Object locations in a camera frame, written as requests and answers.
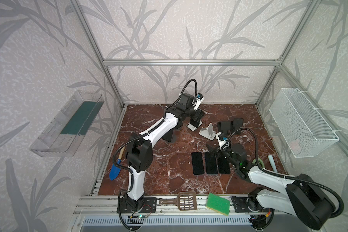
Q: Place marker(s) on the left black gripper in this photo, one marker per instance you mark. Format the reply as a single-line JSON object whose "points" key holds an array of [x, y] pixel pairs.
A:
{"points": [[198, 115]]}

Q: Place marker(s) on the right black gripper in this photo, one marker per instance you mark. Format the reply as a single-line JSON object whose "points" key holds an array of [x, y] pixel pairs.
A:
{"points": [[218, 152]]}

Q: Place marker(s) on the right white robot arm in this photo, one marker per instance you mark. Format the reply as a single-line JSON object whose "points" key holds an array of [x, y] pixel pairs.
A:
{"points": [[311, 202]]}

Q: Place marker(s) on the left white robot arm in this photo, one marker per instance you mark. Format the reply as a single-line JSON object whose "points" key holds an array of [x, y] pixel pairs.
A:
{"points": [[136, 155]]}

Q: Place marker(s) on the white phone stand back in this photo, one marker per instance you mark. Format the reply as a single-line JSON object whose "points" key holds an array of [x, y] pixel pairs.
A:
{"points": [[192, 127]]}

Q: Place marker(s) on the black stand front left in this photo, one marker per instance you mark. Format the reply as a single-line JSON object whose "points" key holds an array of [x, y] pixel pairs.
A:
{"points": [[236, 124]]}

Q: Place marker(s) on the green plastic hook toy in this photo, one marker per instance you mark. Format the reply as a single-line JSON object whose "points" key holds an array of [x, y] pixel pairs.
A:
{"points": [[260, 162]]}

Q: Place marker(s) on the green yellow sponge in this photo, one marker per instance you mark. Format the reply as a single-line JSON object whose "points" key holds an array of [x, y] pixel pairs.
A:
{"points": [[218, 204]]}

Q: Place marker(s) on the light blue plastic shovel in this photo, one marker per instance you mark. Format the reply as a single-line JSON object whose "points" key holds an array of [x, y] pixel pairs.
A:
{"points": [[272, 163]]}

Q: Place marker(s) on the brown slotted scoop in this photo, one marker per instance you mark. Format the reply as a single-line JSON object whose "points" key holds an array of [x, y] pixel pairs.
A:
{"points": [[185, 201]]}

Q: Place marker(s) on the pink object in basket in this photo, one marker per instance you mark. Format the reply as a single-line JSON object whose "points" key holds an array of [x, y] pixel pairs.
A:
{"points": [[295, 146]]}

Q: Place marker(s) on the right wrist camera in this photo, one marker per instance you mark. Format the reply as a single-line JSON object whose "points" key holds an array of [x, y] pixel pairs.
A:
{"points": [[223, 141]]}

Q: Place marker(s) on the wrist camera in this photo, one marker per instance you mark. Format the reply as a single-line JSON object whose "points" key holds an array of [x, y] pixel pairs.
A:
{"points": [[223, 141], [199, 99]]}

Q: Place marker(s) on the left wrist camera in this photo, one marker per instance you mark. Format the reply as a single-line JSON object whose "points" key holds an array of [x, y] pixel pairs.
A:
{"points": [[199, 99]]}

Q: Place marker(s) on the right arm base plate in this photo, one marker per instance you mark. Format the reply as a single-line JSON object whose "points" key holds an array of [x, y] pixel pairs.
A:
{"points": [[248, 205]]}

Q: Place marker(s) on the white wire basket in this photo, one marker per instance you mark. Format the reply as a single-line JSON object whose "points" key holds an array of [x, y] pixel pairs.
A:
{"points": [[297, 118]]}

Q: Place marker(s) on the blue shovel wooden handle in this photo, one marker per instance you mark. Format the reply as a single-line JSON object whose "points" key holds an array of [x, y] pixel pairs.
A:
{"points": [[114, 172]]}

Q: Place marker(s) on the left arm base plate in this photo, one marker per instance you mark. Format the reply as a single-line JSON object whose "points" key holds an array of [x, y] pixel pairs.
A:
{"points": [[145, 205]]}

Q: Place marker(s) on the aluminium front rail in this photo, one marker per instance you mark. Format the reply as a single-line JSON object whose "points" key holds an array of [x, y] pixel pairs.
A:
{"points": [[108, 205]]}

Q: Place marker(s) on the clear plastic wall tray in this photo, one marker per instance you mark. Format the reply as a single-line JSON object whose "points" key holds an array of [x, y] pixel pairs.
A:
{"points": [[65, 133]]}

